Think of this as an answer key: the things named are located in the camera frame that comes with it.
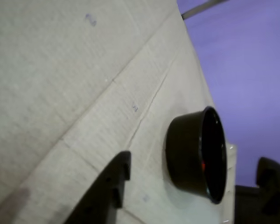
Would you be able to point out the red lego block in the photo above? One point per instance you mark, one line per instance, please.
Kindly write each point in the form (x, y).
(203, 165)

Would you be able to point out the black base block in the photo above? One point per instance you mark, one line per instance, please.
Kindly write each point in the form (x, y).
(246, 205)

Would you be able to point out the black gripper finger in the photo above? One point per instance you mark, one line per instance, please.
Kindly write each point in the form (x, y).
(278, 184)
(107, 189)

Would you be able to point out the grey metal rod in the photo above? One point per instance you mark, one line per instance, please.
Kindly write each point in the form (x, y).
(200, 7)

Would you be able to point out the beige cardboard sheet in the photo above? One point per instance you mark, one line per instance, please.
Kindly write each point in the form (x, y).
(72, 93)

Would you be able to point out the black round plastic bin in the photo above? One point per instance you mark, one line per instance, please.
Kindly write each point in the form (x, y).
(184, 154)

